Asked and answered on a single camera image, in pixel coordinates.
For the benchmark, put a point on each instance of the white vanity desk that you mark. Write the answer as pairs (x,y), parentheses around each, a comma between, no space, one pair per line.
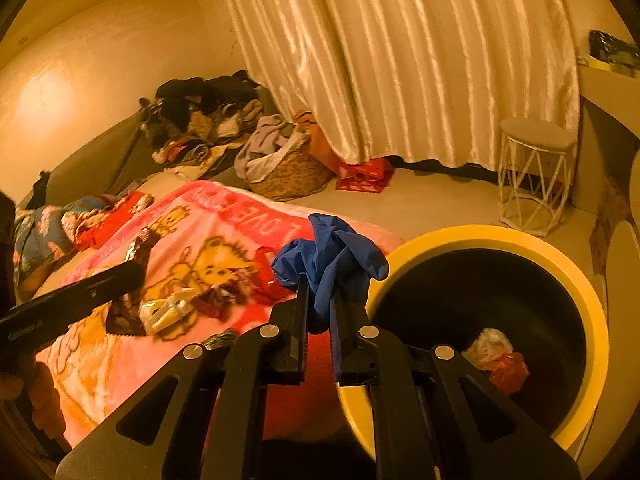
(607,135)

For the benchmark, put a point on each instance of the pink printed blanket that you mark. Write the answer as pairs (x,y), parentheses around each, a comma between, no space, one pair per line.
(165,360)

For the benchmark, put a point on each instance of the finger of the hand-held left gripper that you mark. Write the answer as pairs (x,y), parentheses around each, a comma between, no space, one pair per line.
(100,290)

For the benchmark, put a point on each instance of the leopard print laundry basket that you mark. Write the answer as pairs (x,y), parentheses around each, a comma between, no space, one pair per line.
(292,175)

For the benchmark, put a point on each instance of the white flat packet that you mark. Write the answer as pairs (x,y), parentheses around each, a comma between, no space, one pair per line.
(167,310)

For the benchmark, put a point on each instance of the black glossy bag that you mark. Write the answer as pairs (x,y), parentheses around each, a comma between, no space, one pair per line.
(612,47)

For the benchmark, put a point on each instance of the person's left hand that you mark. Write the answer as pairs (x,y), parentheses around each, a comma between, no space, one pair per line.
(47,400)

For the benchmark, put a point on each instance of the olive bed headboard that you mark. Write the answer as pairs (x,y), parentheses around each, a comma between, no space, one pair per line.
(85,165)

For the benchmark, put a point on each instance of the brown shiny wrapper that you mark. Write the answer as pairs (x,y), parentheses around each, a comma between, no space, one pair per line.
(135,250)

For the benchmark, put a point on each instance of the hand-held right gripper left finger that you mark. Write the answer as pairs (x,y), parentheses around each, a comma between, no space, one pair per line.
(300,320)

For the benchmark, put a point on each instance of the red shopping bag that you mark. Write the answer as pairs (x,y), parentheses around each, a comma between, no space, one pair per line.
(364,176)

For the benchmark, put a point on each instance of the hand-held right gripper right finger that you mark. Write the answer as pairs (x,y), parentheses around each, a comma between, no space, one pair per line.
(339,340)

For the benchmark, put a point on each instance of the floral quilt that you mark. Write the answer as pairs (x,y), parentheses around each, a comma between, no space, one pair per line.
(45,240)

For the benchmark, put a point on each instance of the white printed plastic bag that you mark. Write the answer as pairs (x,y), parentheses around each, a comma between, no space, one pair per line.
(487,347)

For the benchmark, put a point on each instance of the yellow rimmed trash can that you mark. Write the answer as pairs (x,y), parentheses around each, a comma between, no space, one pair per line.
(500,300)

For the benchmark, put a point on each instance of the yellow flat box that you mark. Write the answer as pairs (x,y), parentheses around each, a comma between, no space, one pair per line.
(597,62)

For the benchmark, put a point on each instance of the green crumpled wrapper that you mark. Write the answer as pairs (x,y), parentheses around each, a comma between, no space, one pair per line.
(219,340)

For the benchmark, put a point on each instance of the red plastic bag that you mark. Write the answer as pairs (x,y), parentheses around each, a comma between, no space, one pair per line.
(509,372)

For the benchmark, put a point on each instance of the orange bag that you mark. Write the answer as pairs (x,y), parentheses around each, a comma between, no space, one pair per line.
(320,142)

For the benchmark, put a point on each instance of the pile of dark clothes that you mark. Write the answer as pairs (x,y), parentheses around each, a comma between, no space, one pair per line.
(200,105)

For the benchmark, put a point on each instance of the cream satin curtain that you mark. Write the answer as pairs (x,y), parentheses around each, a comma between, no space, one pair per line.
(400,60)

